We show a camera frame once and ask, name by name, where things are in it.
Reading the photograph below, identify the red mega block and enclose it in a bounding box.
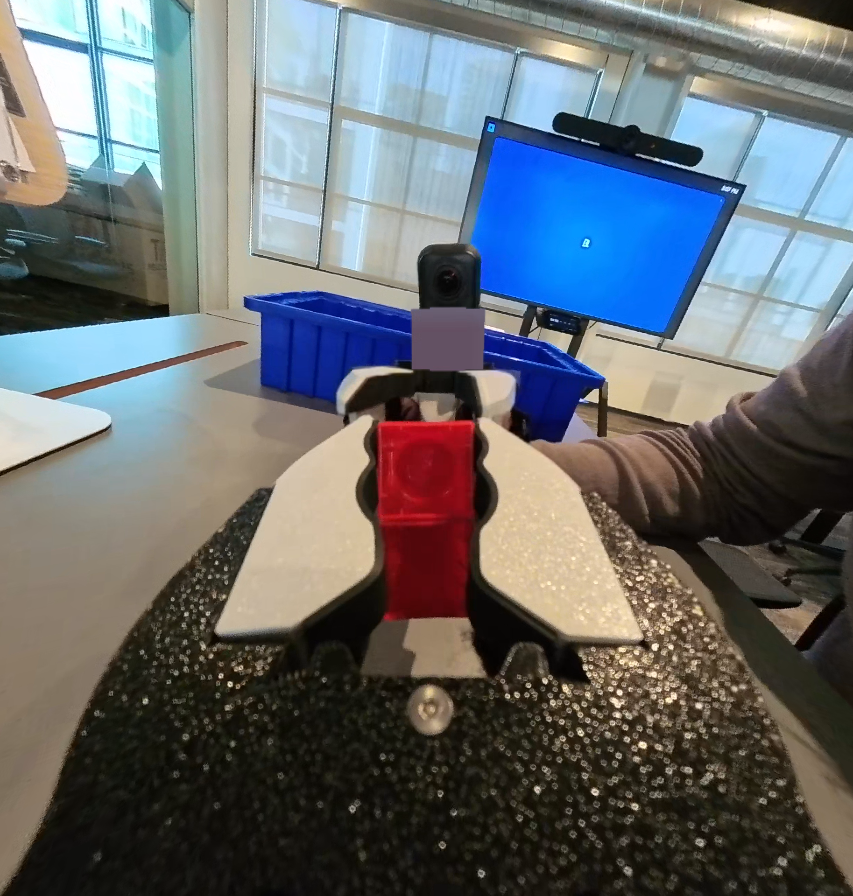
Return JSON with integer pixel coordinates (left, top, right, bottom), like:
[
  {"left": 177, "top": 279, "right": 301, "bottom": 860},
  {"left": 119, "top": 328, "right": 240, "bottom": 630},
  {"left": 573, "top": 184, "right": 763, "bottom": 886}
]
[{"left": 376, "top": 420, "right": 485, "bottom": 624}]

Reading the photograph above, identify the silver ventilation duct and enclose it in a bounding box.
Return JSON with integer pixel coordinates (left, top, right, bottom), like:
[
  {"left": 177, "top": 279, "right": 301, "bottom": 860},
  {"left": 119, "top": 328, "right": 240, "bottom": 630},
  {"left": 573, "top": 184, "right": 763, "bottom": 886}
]
[{"left": 461, "top": 0, "right": 853, "bottom": 102}]

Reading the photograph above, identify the blue display screen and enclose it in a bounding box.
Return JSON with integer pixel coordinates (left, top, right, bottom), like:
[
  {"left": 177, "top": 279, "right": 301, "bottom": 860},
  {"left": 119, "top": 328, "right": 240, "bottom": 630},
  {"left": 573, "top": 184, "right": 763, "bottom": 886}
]
[{"left": 458, "top": 115, "right": 748, "bottom": 342}]

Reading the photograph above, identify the person's right forearm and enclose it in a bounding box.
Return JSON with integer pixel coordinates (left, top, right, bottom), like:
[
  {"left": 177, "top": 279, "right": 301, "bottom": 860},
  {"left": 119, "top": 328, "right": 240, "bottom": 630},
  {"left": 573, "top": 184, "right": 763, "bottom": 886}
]
[{"left": 531, "top": 290, "right": 853, "bottom": 547}]

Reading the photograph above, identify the blue plastic bin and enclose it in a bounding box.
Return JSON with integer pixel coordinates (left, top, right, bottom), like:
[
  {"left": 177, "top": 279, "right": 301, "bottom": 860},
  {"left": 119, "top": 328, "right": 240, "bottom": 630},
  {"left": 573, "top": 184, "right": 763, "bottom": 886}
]
[{"left": 244, "top": 290, "right": 606, "bottom": 443}]

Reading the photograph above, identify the cardboard box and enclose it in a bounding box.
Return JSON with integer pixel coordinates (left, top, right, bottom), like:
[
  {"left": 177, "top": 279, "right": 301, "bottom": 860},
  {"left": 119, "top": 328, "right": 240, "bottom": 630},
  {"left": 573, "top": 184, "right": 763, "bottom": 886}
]
[{"left": 62, "top": 160, "right": 171, "bottom": 307}]

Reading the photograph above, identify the large grid window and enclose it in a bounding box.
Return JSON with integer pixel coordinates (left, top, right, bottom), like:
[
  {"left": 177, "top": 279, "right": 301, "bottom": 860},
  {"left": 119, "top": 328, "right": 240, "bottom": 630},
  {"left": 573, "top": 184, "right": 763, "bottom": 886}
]
[{"left": 251, "top": 0, "right": 853, "bottom": 379}]

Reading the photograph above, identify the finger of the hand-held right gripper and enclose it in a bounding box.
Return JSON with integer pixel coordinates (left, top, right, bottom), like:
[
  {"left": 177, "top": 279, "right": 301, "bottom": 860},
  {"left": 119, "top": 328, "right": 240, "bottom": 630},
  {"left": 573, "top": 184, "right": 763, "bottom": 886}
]
[
  {"left": 335, "top": 367, "right": 427, "bottom": 426},
  {"left": 460, "top": 370, "right": 520, "bottom": 426}
]

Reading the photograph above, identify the instruction board stand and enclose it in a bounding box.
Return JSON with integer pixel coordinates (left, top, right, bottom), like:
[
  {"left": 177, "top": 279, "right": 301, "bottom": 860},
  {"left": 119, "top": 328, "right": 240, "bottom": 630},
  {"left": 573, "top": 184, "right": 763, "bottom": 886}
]
[{"left": 0, "top": 0, "right": 112, "bottom": 484}]

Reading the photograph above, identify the black display stand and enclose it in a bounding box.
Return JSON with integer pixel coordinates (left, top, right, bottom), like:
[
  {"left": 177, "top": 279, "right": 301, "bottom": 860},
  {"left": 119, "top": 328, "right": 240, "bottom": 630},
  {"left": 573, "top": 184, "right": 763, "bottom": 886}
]
[{"left": 521, "top": 304, "right": 609, "bottom": 438}]

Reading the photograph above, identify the black video bar camera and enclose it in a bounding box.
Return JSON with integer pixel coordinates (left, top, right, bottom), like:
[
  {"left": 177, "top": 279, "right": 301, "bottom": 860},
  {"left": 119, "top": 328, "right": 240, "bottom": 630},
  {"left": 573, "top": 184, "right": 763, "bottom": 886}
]
[{"left": 552, "top": 111, "right": 704, "bottom": 168}]

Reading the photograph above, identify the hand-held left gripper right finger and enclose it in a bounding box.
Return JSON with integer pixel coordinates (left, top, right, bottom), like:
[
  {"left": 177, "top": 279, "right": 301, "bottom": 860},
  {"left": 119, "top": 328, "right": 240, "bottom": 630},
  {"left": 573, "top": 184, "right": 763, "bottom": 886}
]
[{"left": 470, "top": 422, "right": 646, "bottom": 645}]

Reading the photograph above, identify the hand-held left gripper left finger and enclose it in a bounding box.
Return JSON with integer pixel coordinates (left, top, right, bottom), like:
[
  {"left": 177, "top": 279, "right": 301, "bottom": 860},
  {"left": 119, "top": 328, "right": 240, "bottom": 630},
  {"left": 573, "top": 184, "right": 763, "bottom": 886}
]
[{"left": 215, "top": 419, "right": 387, "bottom": 641}]

